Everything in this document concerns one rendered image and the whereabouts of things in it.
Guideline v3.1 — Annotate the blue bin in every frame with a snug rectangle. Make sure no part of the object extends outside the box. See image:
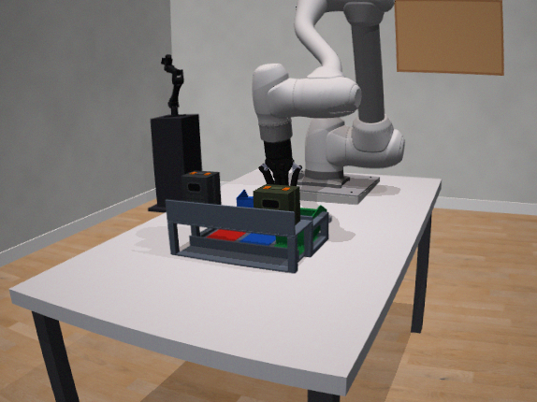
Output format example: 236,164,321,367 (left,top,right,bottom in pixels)
237,190,254,208

